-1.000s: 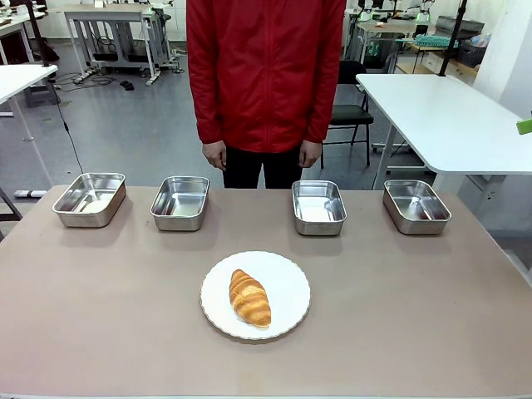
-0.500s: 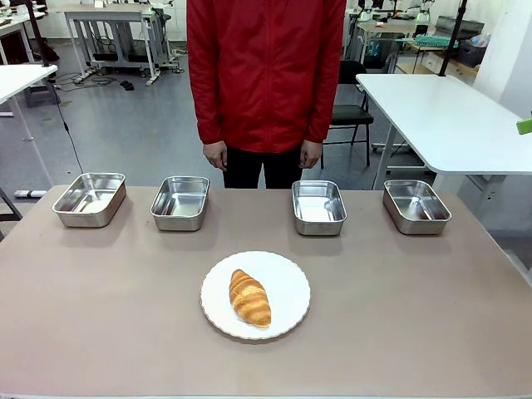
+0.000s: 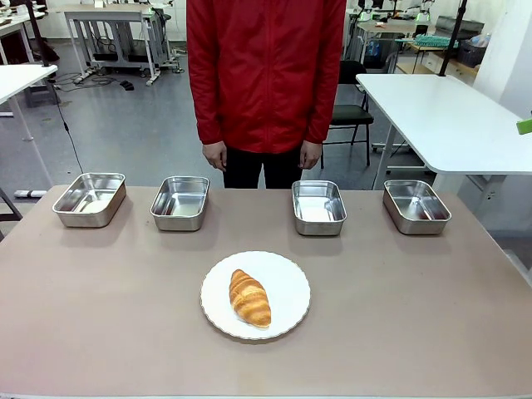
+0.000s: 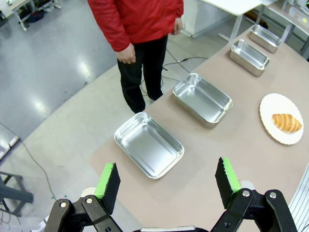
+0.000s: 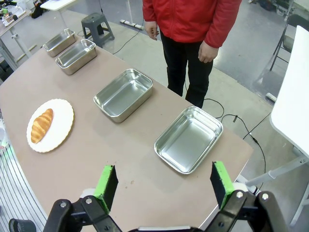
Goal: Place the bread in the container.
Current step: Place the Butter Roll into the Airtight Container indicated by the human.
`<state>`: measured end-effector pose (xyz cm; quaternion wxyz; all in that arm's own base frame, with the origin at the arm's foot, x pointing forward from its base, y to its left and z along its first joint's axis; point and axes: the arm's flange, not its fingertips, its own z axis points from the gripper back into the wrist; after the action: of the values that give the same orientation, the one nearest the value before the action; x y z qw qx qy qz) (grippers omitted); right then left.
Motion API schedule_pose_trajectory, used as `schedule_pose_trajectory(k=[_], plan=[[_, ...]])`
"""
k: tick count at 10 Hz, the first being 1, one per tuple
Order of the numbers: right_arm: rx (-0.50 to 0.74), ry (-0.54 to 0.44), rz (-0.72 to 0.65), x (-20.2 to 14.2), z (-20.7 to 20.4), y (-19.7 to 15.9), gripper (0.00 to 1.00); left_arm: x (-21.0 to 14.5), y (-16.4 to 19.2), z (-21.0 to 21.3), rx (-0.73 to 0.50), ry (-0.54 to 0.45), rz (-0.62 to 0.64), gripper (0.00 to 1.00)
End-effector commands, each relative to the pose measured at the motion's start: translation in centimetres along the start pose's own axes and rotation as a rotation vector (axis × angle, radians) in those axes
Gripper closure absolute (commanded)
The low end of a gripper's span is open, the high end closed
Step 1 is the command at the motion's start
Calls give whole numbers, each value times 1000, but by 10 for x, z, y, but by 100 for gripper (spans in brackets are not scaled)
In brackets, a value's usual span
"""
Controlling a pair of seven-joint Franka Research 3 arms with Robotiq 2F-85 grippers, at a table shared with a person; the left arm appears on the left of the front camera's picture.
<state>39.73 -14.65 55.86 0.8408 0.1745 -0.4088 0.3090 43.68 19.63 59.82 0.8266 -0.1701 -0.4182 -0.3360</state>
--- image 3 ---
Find thin black hanging cable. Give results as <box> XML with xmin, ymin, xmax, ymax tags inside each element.
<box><xmin>50</xmin><ymin>77</ymin><xmax>85</xmax><ymax>175</ymax></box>

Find golden brown croissant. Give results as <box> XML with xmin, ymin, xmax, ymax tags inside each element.
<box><xmin>229</xmin><ymin>268</ymin><xmax>273</xmax><ymax>330</ymax></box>

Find teal plastic rack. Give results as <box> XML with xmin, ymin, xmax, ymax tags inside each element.
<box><xmin>412</xmin><ymin>33</ymin><xmax>453</xmax><ymax>49</ymax></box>

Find black storage crate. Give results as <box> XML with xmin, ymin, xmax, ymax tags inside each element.
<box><xmin>456</xmin><ymin>38</ymin><xmax>485</xmax><ymax>68</ymax></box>

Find black pole on small table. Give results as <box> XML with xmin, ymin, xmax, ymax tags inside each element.
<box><xmin>24</xmin><ymin>0</ymin><xmax>60</xmax><ymax>70</ymax></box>

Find large white table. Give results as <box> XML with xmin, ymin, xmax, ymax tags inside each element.
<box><xmin>355</xmin><ymin>72</ymin><xmax>532</xmax><ymax>192</ymax></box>

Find small white table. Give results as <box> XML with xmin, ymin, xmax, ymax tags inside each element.
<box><xmin>0</xmin><ymin>63</ymin><xmax>59</xmax><ymax>199</ymax></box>

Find person's black trousers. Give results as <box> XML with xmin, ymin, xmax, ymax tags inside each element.
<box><xmin>222</xmin><ymin>144</ymin><xmax>304</xmax><ymax>190</ymax></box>

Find white scalloped plate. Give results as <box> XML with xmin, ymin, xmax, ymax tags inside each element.
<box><xmin>200</xmin><ymin>250</ymin><xmax>312</xmax><ymax>342</ymax></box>

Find person's right hand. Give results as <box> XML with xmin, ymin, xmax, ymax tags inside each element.
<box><xmin>201</xmin><ymin>140</ymin><xmax>229</xmax><ymax>173</ymax></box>

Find black folding chair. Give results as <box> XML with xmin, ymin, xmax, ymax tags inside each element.
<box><xmin>319</xmin><ymin>60</ymin><xmax>375</xmax><ymax>170</ymax></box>

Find person's red jacket torso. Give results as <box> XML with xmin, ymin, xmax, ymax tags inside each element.
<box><xmin>185</xmin><ymin>0</ymin><xmax>347</xmax><ymax>155</ymax></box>

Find dark metal stand leg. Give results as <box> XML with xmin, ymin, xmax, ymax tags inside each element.
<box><xmin>0</xmin><ymin>185</ymin><xmax>24</xmax><ymax>243</ymax></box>

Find steel rectangular container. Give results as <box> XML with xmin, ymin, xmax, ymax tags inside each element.
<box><xmin>52</xmin><ymin>172</ymin><xmax>127</xmax><ymax>229</ymax></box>
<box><xmin>382</xmin><ymin>179</ymin><xmax>453</xmax><ymax>236</ymax></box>
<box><xmin>150</xmin><ymin>175</ymin><xmax>211</xmax><ymax>232</ymax></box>
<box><xmin>291</xmin><ymin>179</ymin><xmax>348</xmax><ymax>237</ymax></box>

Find person's left hand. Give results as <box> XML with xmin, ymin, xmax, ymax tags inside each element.
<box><xmin>298</xmin><ymin>140</ymin><xmax>323</xmax><ymax>170</ymax></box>

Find person's red sleeved right forearm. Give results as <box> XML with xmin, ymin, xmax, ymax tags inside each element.
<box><xmin>190</xmin><ymin>78</ymin><xmax>229</xmax><ymax>146</ymax></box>

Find grey metal workbench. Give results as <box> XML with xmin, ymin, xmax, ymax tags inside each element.
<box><xmin>63</xmin><ymin>2</ymin><xmax>165</xmax><ymax>87</ymax></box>

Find black pole on large table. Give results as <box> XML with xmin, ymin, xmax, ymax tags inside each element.
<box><xmin>438</xmin><ymin>0</ymin><xmax>467</xmax><ymax>78</ymax></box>

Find person's red sleeved left forearm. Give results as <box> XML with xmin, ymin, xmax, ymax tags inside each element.
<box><xmin>301</xmin><ymin>78</ymin><xmax>337</xmax><ymax>145</ymax></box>

